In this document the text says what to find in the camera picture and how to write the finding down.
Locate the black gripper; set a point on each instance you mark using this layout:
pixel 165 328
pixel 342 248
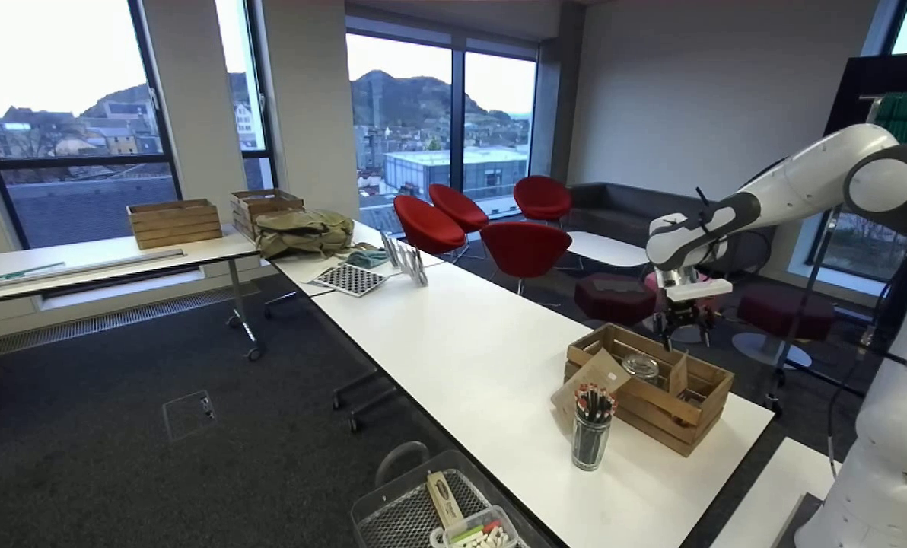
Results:
pixel 694 311

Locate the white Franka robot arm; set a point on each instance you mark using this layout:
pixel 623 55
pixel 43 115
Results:
pixel 808 183

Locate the colourful small box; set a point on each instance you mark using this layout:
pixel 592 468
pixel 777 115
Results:
pixel 478 532

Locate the clear glass jar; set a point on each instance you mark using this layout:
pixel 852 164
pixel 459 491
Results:
pixel 639 367

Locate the open wooden slat crate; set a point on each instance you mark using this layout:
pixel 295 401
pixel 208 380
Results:
pixel 667 411

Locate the maroon round stool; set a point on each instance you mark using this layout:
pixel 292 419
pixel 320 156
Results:
pixel 610 300
pixel 782 308

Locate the thin black tripod stand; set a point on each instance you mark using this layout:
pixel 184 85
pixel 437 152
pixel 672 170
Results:
pixel 800 316

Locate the mesh pen cup with pens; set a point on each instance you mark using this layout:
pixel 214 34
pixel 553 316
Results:
pixel 592 436

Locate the grey sofa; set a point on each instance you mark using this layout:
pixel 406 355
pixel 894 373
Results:
pixel 617 208

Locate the red swivel chair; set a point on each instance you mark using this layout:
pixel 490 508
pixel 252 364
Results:
pixel 543 197
pixel 523 248
pixel 459 204
pixel 428 230

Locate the small clear stand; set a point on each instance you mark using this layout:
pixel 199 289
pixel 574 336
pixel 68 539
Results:
pixel 389 248

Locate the black screen on stand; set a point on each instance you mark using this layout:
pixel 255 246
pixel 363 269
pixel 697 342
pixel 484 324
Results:
pixel 880 77

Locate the teal flat item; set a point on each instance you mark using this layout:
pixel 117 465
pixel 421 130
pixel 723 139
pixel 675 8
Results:
pixel 365 258

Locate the olive green fabric bag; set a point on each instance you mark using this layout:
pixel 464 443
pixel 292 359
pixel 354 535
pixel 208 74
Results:
pixel 303 232

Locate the dark wooden crate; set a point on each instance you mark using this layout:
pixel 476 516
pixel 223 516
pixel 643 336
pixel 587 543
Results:
pixel 255 203

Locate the square floor outlet cover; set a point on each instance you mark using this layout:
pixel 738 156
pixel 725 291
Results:
pixel 187 417

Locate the white desk with wheeled legs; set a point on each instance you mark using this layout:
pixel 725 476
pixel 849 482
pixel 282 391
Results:
pixel 99 260

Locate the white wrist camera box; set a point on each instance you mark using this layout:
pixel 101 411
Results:
pixel 697 291

